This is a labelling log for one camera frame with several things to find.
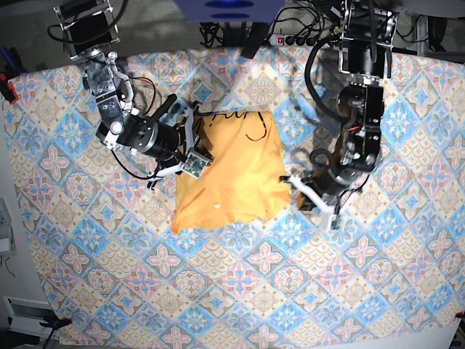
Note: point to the yellow T-shirt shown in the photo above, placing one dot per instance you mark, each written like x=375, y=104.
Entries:
x=243, y=181

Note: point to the patterned tablecloth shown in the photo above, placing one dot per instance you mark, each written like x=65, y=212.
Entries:
x=94, y=244

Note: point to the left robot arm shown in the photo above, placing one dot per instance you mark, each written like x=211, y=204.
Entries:
x=365, y=47

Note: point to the white wall trunking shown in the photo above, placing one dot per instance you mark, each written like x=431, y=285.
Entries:
x=25, y=316

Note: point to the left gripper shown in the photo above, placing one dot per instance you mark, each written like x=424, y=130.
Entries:
x=331, y=216

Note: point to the bottom left orange clamp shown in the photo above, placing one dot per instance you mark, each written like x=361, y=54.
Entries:
x=55, y=324

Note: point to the black centre table clamp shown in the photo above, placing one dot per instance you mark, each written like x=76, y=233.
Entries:
x=256, y=37

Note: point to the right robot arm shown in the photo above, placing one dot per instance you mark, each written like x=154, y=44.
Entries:
x=87, y=29

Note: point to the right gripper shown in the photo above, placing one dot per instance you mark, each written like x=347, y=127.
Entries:
x=177, y=149

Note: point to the white power strip red switch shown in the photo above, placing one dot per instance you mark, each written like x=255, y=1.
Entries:
x=288, y=40

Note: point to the left edge red clamp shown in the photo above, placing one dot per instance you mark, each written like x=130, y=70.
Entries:
x=13, y=67

